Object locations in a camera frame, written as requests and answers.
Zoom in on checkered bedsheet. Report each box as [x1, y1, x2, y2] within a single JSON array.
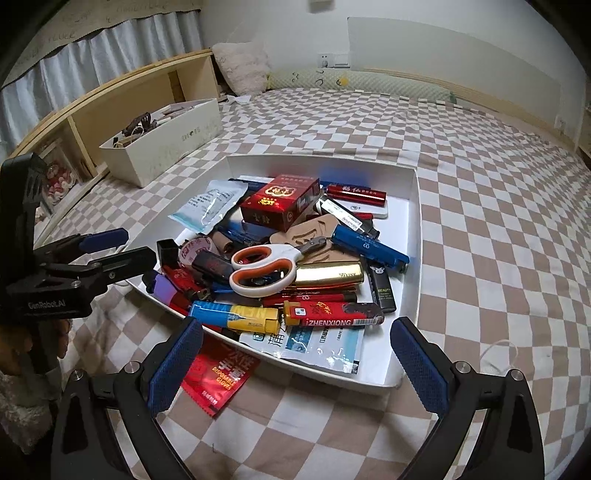
[[28, 88, 591, 480]]

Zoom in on red glove packet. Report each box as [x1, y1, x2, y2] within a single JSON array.
[[182, 335, 262, 418]]

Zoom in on gold lighter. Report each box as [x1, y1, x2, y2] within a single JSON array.
[[295, 261, 365, 288]]

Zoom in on white orange scissors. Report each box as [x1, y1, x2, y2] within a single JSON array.
[[229, 235, 328, 296]]

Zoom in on blue lighter box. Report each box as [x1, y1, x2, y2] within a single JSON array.
[[331, 224, 410, 273]]

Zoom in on black lighter red print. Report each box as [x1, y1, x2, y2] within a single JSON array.
[[191, 251, 232, 280]]

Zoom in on black small lighter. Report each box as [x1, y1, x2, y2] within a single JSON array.
[[367, 265, 397, 311]]

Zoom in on tan carved wood piece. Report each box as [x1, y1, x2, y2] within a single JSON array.
[[270, 215, 333, 259]]

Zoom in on pink fluffy pillow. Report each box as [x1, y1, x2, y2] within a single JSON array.
[[212, 42, 271, 95]]

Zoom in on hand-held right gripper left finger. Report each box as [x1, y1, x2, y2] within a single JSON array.
[[51, 318, 205, 480]]

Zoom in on pale window curtain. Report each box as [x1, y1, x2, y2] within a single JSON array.
[[0, 9, 204, 139]]

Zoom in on wooden bedside shelf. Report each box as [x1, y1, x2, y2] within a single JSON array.
[[9, 48, 220, 232]]

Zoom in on person's left hand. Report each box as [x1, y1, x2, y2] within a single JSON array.
[[0, 318, 74, 372]]

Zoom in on blue printed mask packet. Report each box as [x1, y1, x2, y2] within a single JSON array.
[[240, 325, 363, 376]]

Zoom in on white shoe box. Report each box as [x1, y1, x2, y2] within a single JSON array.
[[99, 98, 222, 188]]

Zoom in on framed picture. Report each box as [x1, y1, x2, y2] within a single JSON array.
[[39, 143, 93, 213]]

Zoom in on red cigarette box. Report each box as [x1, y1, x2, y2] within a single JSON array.
[[240, 174, 320, 232]]

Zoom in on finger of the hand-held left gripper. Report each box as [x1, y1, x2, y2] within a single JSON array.
[[33, 228, 129, 267], [67, 246, 157, 297]]

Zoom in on red slim lighter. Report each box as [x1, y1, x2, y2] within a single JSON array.
[[325, 182, 386, 208]]

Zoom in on white blue face mask packet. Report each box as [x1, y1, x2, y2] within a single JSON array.
[[168, 179, 247, 234]]

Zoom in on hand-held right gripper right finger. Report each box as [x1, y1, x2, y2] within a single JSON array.
[[390, 317, 546, 480]]

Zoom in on white cable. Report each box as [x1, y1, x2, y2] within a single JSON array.
[[480, 340, 520, 370]]

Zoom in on white shallow tray box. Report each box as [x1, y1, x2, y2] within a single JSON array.
[[122, 154, 422, 391]]

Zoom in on red lighter dark print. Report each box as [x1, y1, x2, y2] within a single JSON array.
[[283, 301, 385, 328]]

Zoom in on black open box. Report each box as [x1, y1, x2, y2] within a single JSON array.
[[157, 239, 178, 268]]

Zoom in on blue yellow lighter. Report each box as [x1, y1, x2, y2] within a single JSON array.
[[189, 301, 280, 334]]

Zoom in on long quilted bolster pillow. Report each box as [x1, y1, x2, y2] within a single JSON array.
[[268, 69, 458, 104]]

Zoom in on tape roll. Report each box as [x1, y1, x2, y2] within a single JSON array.
[[178, 237, 222, 273]]

